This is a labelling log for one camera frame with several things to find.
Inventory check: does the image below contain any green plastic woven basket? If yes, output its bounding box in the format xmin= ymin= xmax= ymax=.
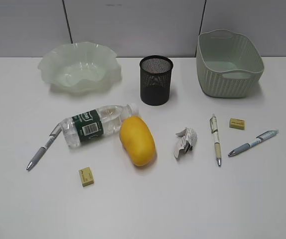
xmin=196 ymin=29 xmax=265 ymax=98

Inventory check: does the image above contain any yellow mango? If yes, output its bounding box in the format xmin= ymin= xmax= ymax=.
xmin=120 ymin=116 xmax=156 ymax=167

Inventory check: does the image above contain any grey white pen left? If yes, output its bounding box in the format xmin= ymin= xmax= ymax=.
xmin=26 ymin=124 xmax=62 ymax=171

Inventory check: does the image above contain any yellow eraser right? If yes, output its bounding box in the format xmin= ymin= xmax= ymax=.
xmin=229 ymin=118 xmax=245 ymax=130

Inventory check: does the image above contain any clear water bottle green label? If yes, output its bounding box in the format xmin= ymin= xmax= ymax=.
xmin=59 ymin=103 xmax=139 ymax=148

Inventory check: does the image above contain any yellow eraser front left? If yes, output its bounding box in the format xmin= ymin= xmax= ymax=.
xmin=79 ymin=167 xmax=94 ymax=187

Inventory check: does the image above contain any white waste paper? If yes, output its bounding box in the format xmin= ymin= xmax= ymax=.
xmin=173 ymin=127 xmax=197 ymax=160

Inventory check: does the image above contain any black mesh pen holder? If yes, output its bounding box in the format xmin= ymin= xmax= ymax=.
xmin=140 ymin=55 xmax=173 ymax=106

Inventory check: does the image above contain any yellow eraser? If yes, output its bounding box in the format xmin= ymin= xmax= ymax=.
xmin=79 ymin=167 xmax=94 ymax=187
xmin=229 ymin=118 xmax=245 ymax=130

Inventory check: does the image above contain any pale green wavy plate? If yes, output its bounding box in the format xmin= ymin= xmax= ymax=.
xmin=38 ymin=42 xmax=122 ymax=95

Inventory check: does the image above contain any blue grey pen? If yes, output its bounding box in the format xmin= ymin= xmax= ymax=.
xmin=228 ymin=130 xmax=279 ymax=157

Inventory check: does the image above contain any cream white pen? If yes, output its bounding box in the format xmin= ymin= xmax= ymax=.
xmin=210 ymin=114 xmax=222 ymax=167

